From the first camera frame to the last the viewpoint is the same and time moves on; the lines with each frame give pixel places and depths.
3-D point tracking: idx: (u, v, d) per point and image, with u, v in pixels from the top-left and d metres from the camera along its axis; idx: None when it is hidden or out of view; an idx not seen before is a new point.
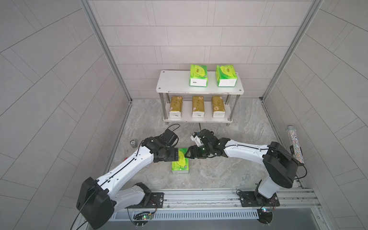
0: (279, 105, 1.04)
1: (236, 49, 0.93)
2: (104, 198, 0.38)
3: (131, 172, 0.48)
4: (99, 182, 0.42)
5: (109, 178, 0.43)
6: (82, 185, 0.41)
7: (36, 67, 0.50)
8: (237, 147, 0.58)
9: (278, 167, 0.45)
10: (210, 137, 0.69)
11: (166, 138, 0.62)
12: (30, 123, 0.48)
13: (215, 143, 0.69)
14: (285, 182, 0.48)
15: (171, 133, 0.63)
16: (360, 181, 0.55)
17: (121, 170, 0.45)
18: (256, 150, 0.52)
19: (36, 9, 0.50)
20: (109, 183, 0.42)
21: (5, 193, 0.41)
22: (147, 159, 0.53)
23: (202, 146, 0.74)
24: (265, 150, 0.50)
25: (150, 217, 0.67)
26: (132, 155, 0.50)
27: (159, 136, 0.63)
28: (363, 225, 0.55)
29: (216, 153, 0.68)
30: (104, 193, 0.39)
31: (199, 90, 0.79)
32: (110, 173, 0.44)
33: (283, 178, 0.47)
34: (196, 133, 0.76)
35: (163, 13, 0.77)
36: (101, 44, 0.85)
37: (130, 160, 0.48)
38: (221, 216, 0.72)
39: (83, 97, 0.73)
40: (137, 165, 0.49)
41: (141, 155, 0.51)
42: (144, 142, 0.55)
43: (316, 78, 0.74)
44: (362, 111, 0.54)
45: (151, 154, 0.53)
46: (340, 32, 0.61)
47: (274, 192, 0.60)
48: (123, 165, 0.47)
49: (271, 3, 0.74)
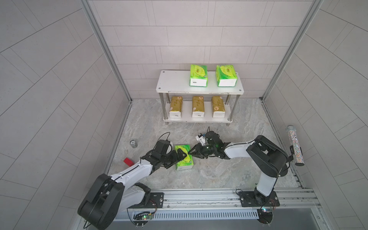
0: (279, 105, 1.04)
1: (236, 49, 0.93)
2: (120, 189, 0.43)
3: (137, 176, 0.54)
4: (113, 178, 0.46)
5: (121, 175, 0.48)
6: (95, 181, 0.44)
7: (36, 67, 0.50)
8: (231, 145, 0.68)
9: (259, 154, 0.50)
10: (215, 140, 0.76)
11: (159, 150, 0.69)
12: (30, 123, 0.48)
13: (220, 146, 0.77)
14: (270, 171, 0.51)
15: (162, 143, 0.69)
16: (360, 181, 0.55)
17: (130, 172, 0.51)
18: (245, 145, 0.58)
19: (36, 9, 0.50)
20: (122, 179, 0.46)
21: (5, 193, 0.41)
22: (147, 169, 0.60)
23: (206, 145, 0.81)
24: (252, 142, 0.56)
25: (150, 217, 0.67)
26: (135, 163, 0.57)
27: (153, 149, 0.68)
28: (363, 225, 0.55)
29: (220, 156, 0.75)
30: (119, 185, 0.43)
31: (199, 90, 0.79)
32: (120, 173, 0.49)
33: (264, 164, 0.51)
34: (201, 135, 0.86)
35: (163, 13, 0.77)
36: (101, 44, 0.85)
37: (135, 166, 0.55)
38: (221, 216, 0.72)
39: (84, 97, 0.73)
40: (141, 171, 0.56)
41: (143, 164, 0.59)
42: (142, 158, 0.62)
43: (316, 78, 0.74)
44: (362, 110, 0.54)
45: (150, 166, 0.61)
46: (340, 32, 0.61)
47: (270, 189, 0.61)
48: (130, 169, 0.53)
49: (271, 3, 0.74)
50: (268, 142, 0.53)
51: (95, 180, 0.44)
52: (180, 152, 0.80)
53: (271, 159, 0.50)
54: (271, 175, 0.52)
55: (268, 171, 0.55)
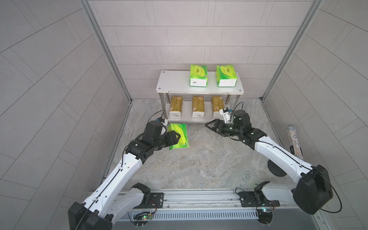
0: (279, 105, 1.04)
1: (236, 49, 0.93)
2: (97, 220, 0.37)
3: (121, 184, 0.46)
4: (86, 205, 0.39)
5: (97, 198, 0.40)
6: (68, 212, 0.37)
7: (36, 67, 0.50)
8: (273, 148, 0.52)
9: (312, 193, 0.40)
10: (246, 122, 0.61)
11: (151, 134, 0.56)
12: (30, 124, 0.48)
13: (248, 131, 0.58)
14: (306, 206, 0.44)
15: (154, 127, 0.56)
16: (360, 181, 0.55)
17: (109, 185, 0.43)
18: (294, 164, 0.46)
19: (36, 9, 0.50)
20: (98, 203, 0.39)
21: (4, 193, 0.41)
22: (135, 165, 0.50)
23: (230, 125, 0.68)
24: (306, 169, 0.43)
25: (150, 217, 0.67)
26: (116, 167, 0.47)
27: (143, 133, 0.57)
28: (363, 225, 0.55)
29: (244, 141, 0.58)
30: (94, 216, 0.37)
31: (199, 90, 0.79)
32: (97, 191, 0.41)
33: (309, 204, 0.43)
34: (226, 110, 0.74)
35: (163, 13, 0.77)
36: (101, 44, 0.85)
37: (115, 172, 0.45)
38: (221, 216, 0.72)
39: (84, 97, 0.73)
40: (124, 177, 0.46)
41: (127, 163, 0.48)
42: (129, 148, 0.52)
43: (316, 78, 0.74)
44: (362, 111, 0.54)
45: (137, 159, 0.49)
46: (340, 32, 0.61)
47: (277, 198, 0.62)
48: (109, 180, 0.44)
49: (271, 3, 0.74)
50: (327, 179, 0.42)
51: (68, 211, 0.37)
52: (173, 133, 0.66)
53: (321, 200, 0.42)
54: (301, 206, 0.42)
55: (301, 205, 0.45)
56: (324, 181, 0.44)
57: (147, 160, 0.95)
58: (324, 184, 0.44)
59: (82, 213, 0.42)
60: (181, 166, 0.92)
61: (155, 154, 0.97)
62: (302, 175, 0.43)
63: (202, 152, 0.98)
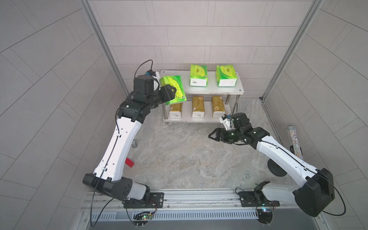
0: (279, 105, 1.04)
1: (236, 49, 0.93)
2: (112, 186, 0.38)
3: (125, 148, 0.44)
4: (97, 175, 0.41)
5: (105, 166, 0.40)
6: (84, 183, 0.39)
7: (36, 67, 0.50)
8: (277, 149, 0.50)
9: (316, 197, 0.40)
10: (244, 122, 0.62)
11: (142, 92, 0.48)
12: (29, 124, 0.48)
13: (249, 130, 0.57)
14: (308, 209, 0.44)
15: (143, 83, 0.47)
16: (360, 181, 0.55)
17: (113, 152, 0.41)
18: (299, 166, 0.44)
19: (36, 9, 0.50)
20: (109, 170, 0.39)
21: (4, 193, 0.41)
22: (133, 127, 0.45)
23: (232, 131, 0.68)
24: (311, 173, 0.42)
25: (150, 217, 0.67)
26: (114, 135, 0.43)
27: (133, 92, 0.49)
28: (363, 225, 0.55)
29: (246, 140, 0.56)
30: (109, 184, 0.38)
31: (199, 90, 0.79)
32: (103, 161, 0.41)
33: (312, 207, 0.42)
34: (225, 116, 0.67)
35: (163, 13, 0.77)
36: (101, 44, 0.85)
37: (115, 140, 0.42)
38: (221, 216, 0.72)
39: (84, 97, 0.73)
40: (126, 141, 0.43)
41: (123, 127, 0.43)
42: (121, 110, 0.45)
43: (316, 78, 0.74)
44: (363, 111, 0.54)
45: (134, 121, 0.44)
46: (340, 32, 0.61)
47: (277, 199, 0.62)
48: (110, 148, 0.41)
49: (271, 3, 0.74)
50: (331, 184, 0.41)
51: (83, 181, 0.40)
52: (168, 87, 0.57)
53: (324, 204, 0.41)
54: (301, 207, 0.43)
55: (302, 206, 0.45)
56: (328, 185, 0.44)
57: (147, 160, 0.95)
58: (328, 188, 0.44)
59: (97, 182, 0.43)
60: (181, 165, 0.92)
61: (155, 154, 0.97)
62: (306, 178, 0.42)
63: (202, 152, 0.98)
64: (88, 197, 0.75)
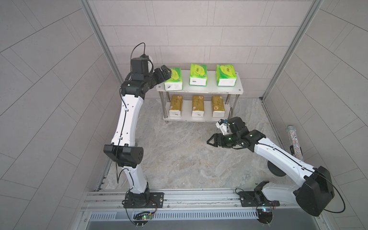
0: (280, 104, 1.02)
1: (236, 49, 0.92)
2: (131, 149, 0.46)
3: (134, 119, 0.51)
4: (115, 143, 0.46)
5: (120, 135, 0.47)
6: (104, 152, 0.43)
7: (36, 67, 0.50)
8: (273, 150, 0.51)
9: (316, 196, 0.40)
10: (240, 126, 0.62)
11: (139, 71, 0.54)
12: (29, 124, 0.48)
13: (245, 133, 0.63)
14: (310, 208, 0.44)
15: (139, 62, 0.52)
16: (360, 181, 0.55)
17: (126, 123, 0.48)
18: (296, 166, 0.45)
19: (36, 9, 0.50)
20: (125, 138, 0.47)
21: (5, 193, 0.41)
22: (138, 101, 0.51)
23: (229, 135, 0.69)
24: (309, 172, 0.43)
25: (150, 217, 0.67)
26: (123, 109, 0.49)
27: (130, 73, 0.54)
28: (363, 225, 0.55)
29: (243, 144, 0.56)
30: (128, 149, 0.46)
31: (198, 89, 0.79)
32: (118, 132, 0.47)
33: (313, 206, 0.42)
34: (222, 121, 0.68)
35: (163, 13, 0.77)
36: (101, 43, 0.84)
37: (124, 114, 0.49)
38: (221, 216, 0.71)
39: (84, 97, 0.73)
40: (134, 113, 0.50)
41: (130, 102, 0.50)
42: (123, 91, 0.51)
43: (316, 78, 0.74)
44: (362, 110, 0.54)
45: (138, 97, 0.50)
46: (340, 32, 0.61)
47: (277, 199, 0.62)
48: (122, 120, 0.48)
49: (271, 3, 0.74)
50: (328, 181, 0.42)
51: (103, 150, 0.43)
52: (164, 70, 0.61)
53: (324, 201, 0.42)
54: (305, 208, 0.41)
55: (303, 206, 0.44)
56: (326, 183, 0.45)
57: (147, 160, 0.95)
58: (326, 184, 0.44)
59: (116, 150, 0.52)
60: (181, 165, 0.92)
61: (155, 154, 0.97)
62: (305, 178, 0.43)
63: (202, 152, 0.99)
64: (88, 197, 0.75)
